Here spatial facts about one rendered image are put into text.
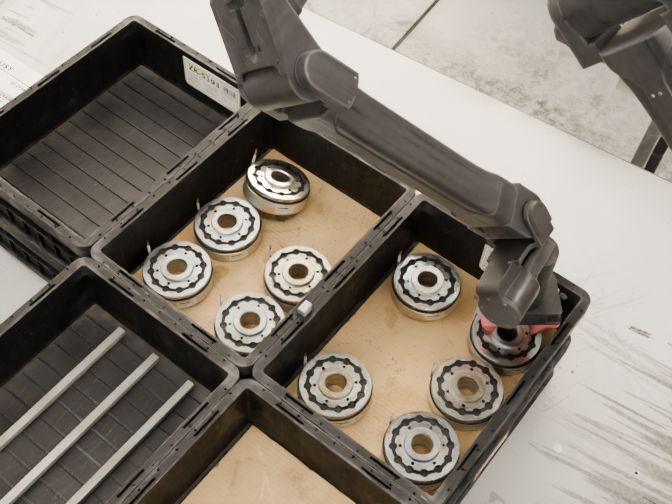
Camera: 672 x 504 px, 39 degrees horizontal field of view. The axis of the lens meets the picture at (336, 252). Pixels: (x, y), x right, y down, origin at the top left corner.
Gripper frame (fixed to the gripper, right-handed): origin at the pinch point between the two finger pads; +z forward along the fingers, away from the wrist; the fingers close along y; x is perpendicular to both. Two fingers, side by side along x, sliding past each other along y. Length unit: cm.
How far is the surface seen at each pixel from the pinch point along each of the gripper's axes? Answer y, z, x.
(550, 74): 47, 85, 142
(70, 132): -68, 2, 41
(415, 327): -13.1, 3.8, 2.7
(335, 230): -24.4, 3.3, 20.4
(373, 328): -19.3, 3.7, 2.6
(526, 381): -0.4, -5.7, -11.5
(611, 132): 61, 86, 119
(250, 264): -37.6, 3.1, 13.9
